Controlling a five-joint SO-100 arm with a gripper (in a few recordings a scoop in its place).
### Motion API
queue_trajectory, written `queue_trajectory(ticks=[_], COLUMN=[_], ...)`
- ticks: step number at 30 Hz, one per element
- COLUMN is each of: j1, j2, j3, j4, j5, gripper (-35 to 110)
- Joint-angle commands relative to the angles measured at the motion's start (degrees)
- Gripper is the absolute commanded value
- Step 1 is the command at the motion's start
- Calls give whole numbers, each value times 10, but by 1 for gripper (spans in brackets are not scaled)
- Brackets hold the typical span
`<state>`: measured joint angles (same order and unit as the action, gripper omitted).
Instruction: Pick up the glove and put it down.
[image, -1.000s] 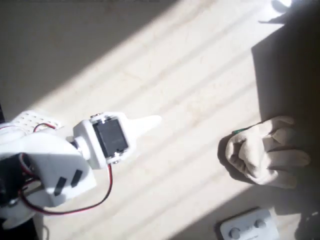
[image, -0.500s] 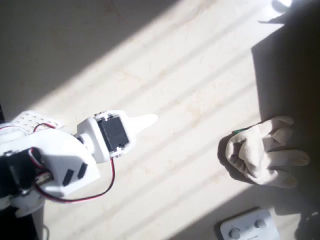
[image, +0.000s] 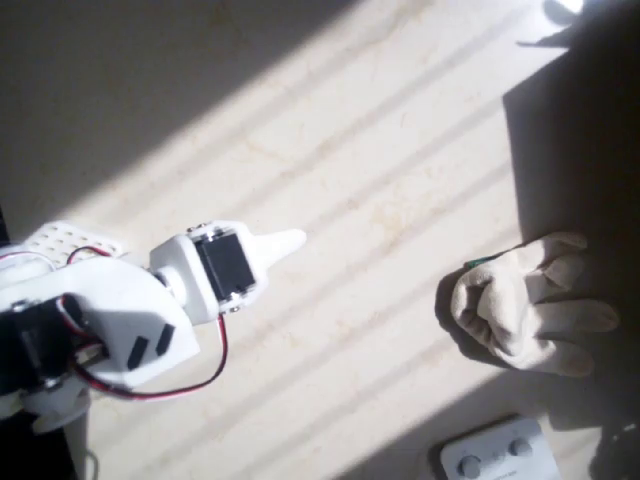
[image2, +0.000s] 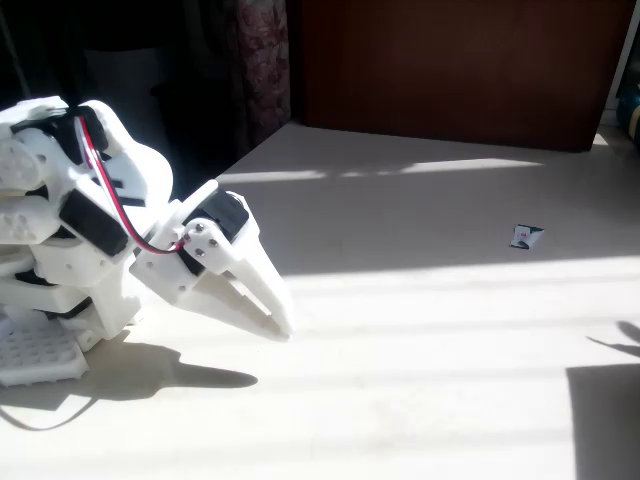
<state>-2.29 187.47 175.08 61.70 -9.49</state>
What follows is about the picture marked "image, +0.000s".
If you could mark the white device with knobs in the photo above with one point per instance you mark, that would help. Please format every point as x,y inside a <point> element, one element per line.
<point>490,450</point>

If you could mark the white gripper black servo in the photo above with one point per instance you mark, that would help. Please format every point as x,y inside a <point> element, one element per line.
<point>227,267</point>

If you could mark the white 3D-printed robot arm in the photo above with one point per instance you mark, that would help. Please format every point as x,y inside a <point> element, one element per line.
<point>115,295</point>

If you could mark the white cloth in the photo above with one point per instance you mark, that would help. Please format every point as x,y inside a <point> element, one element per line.
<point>510,310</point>

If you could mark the white perforated base plate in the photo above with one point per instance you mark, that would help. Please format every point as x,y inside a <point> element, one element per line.
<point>65,237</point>

